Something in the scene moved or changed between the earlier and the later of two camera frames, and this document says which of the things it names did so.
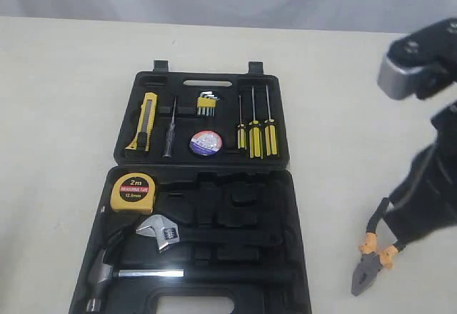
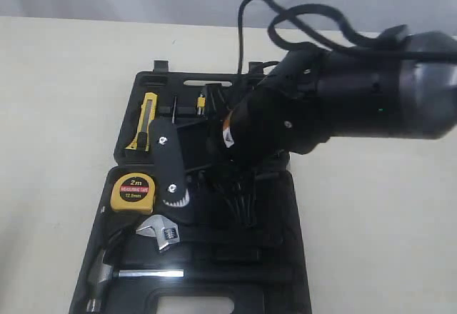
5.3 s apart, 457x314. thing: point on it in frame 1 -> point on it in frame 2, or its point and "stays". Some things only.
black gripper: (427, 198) -> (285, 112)
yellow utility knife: (141, 140) stays
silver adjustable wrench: (166, 232) stays
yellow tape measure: (133, 192) stays
